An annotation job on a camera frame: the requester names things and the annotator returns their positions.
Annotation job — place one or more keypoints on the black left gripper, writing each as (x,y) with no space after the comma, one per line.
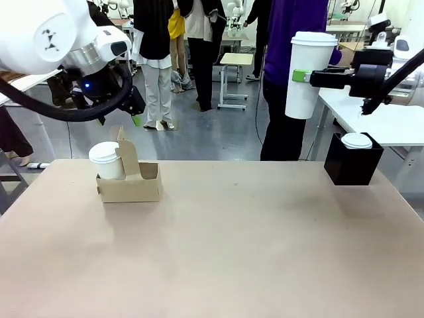
(89,86)

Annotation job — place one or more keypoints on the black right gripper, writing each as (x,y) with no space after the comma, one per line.
(367,81)

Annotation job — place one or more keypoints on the tall white paper cup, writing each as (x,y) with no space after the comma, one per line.
(308,56)

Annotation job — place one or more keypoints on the short white lidded cup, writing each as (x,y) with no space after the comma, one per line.
(106,162)

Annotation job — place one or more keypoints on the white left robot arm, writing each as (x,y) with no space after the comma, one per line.
(49,36)

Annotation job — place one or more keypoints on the brown cardboard cup carrier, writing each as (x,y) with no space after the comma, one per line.
(132,189)

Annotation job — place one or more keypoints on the person in purple sweater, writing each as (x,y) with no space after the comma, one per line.
(285,99)

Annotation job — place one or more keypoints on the person in white trousers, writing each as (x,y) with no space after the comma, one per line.
(155,49)

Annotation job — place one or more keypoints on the person in black outfit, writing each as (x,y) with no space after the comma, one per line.
(260,33)

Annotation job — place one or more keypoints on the large white table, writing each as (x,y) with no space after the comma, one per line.
(397,129)

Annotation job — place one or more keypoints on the black square box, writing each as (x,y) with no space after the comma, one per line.
(351,167)

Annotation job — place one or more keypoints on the white pipe piece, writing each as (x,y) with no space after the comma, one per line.
(39,165)

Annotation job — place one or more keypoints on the small white rolling table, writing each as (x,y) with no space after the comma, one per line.
(233,59)

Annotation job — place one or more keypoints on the person in yellow top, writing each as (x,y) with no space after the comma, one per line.
(176,30)

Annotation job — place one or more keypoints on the person in black trousers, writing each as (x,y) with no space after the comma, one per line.
(202,49)

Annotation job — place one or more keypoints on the person in dark red trousers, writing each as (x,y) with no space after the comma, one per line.
(11,132)

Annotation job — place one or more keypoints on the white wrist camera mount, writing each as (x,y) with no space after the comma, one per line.
(379,28)

